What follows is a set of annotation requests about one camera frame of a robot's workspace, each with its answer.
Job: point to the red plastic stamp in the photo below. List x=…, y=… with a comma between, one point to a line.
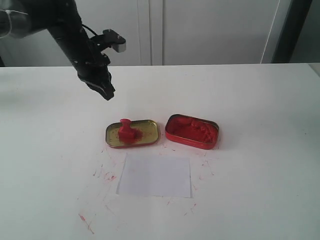
x=126, y=134

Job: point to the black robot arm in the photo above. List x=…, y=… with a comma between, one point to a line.
x=22, y=18

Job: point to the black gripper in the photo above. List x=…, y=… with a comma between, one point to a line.
x=93, y=68

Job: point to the white cabinet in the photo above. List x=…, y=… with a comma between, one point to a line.
x=189, y=32

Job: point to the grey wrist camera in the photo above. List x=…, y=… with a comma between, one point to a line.
x=115, y=41

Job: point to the red ink tin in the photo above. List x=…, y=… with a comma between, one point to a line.
x=192, y=131

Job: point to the white paper sheet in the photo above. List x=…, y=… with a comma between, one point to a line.
x=155, y=175

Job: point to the gold tin lid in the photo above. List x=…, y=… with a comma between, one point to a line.
x=147, y=133

